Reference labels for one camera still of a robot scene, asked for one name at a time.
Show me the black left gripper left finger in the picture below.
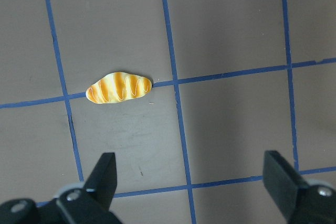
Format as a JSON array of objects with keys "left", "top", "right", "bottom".
[{"left": 56, "top": 153, "right": 118, "bottom": 223}]

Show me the yellow striped toy bread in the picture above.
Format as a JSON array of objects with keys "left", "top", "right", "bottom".
[{"left": 85, "top": 72, "right": 152, "bottom": 104}]

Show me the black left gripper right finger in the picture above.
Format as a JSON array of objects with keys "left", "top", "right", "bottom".
[{"left": 262, "top": 151, "right": 335, "bottom": 223}]

